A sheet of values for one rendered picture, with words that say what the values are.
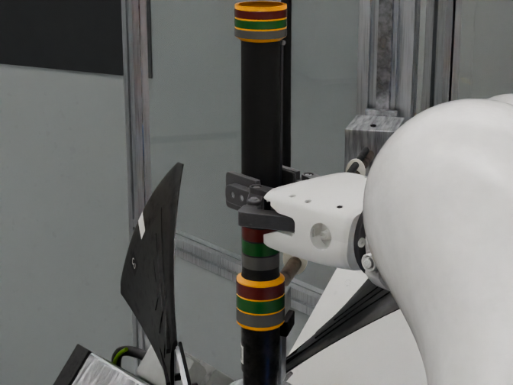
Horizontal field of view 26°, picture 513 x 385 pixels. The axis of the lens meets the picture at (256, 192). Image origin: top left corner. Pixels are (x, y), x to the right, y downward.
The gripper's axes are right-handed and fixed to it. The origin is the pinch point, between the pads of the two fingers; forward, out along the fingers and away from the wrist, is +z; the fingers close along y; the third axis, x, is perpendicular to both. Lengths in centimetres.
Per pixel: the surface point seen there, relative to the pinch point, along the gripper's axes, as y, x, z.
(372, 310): 9.8, -12.7, -4.2
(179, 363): 2.3, -23.3, 16.2
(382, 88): 55, -4, 39
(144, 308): 9.1, -24.1, 32.4
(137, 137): 71, -31, 125
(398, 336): 31.6, -27.2, 12.2
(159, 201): 11.4, -11.2, 32.2
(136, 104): 71, -24, 125
